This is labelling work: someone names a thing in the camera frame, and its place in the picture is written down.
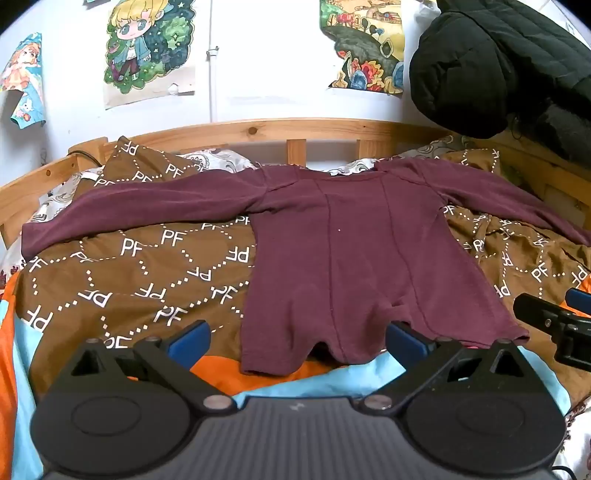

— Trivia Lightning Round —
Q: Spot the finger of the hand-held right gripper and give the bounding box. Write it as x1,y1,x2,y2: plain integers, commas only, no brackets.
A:
513,292,591,366
566,287,591,318

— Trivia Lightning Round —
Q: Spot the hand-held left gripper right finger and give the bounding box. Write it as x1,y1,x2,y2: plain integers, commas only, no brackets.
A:
358,320,546,416

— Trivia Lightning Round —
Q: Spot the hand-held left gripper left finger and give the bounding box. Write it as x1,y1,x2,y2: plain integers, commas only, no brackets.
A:
48,320,236,416

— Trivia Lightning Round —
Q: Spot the maroon long-sleeve shirt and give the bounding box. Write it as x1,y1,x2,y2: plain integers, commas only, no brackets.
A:
21,159,591,377

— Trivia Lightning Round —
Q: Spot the brown printed blanket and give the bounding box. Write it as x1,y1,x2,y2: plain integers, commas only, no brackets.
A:
16,135,591,402

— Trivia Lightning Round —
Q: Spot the orange and blue blanket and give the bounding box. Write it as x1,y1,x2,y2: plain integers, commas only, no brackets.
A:
0,272,573,480

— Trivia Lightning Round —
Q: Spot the dark fuzzy cloth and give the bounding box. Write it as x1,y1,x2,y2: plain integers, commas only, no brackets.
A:
508,98,591,161

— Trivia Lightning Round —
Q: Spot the black puffer jacket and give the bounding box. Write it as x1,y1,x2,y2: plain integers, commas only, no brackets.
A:
410,0,591,139

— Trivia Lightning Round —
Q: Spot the black cable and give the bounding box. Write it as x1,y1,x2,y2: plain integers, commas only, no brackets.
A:
68,150,103,168

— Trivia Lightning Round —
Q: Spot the wooden bed frame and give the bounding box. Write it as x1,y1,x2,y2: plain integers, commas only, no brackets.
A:
0,119,591,250

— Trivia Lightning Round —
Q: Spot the white wall pipe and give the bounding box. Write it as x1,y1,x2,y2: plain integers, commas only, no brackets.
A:
206,0,221,123

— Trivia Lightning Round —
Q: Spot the cartoon figure wall poster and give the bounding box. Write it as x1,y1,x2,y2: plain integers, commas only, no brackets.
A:
102,0,197,110

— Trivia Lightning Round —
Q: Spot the colourful landscape wall poster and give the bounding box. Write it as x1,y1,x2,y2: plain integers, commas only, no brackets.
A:
320,0,406,97

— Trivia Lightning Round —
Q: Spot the orange-haired figure wall poster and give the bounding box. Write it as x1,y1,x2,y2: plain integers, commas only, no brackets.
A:
0,32,47,128

